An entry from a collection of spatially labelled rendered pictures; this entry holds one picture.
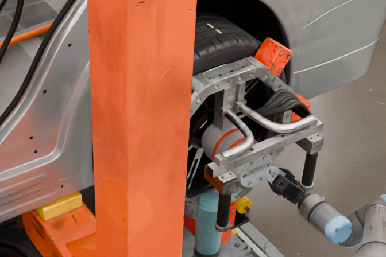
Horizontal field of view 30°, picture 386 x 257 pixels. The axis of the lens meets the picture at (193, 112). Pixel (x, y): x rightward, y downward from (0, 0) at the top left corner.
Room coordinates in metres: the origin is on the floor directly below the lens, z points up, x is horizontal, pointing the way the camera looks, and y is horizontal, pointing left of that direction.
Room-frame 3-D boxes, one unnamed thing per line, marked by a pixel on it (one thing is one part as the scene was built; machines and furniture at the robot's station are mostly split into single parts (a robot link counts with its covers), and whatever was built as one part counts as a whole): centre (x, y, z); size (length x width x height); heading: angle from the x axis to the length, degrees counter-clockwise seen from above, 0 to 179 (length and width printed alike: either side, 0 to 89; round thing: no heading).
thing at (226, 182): (1.57, -0.09, 0.93); 0.09 x 0.05 x 0.05; 37
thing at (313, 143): (1.77, -0.36, 0.93); 0.09 x 0.05 x 0.05; 37
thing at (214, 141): (1.78, -0.14, 0.85); 0.21 x 0.14 x 0.14; 37
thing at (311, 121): (1.80, -0.25, 1.03); 0.19 x 0.18 x 0.11; 37
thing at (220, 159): (1.68, -0.10, 1.03); 0.19 x 0.18 x 0.11; 37
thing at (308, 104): (2.03, -0.35, 0.85); 0.09 x 0.08 x 0.07; 127
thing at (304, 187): (1.75, -0.38, 0.83); 0.04 x 0.04 x 0.16
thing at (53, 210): (1.68, 0.42, 0.71); 0.14 x 0.14 x 0.05; 37
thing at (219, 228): (1.54, -0.11, 0.83); 0.04 x 0.04 x 0.16
